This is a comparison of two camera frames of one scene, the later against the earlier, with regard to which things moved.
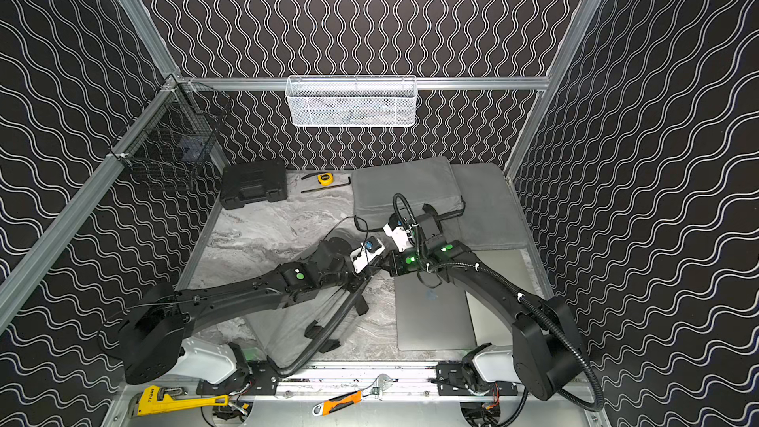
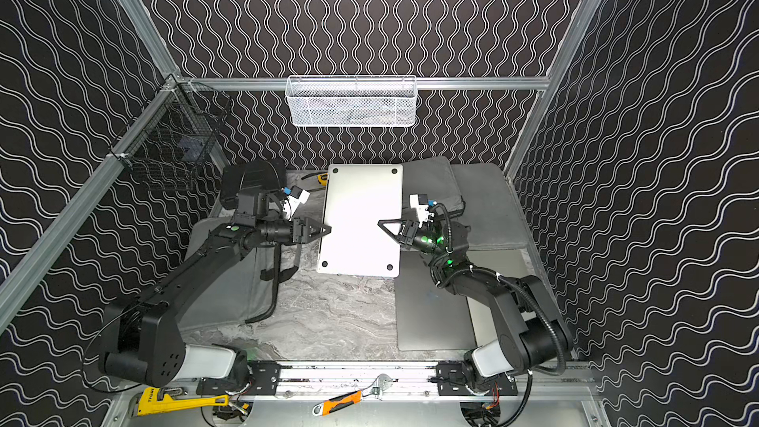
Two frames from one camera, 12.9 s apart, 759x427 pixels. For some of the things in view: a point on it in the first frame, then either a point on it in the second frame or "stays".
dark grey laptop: x=432 y=318 stays
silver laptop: x=489 y=328 stays
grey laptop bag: x=291 y=336 to x=243 y=293
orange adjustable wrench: x=344 y=400 stays
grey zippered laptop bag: x=490 y=218 stays
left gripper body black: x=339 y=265 to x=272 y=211
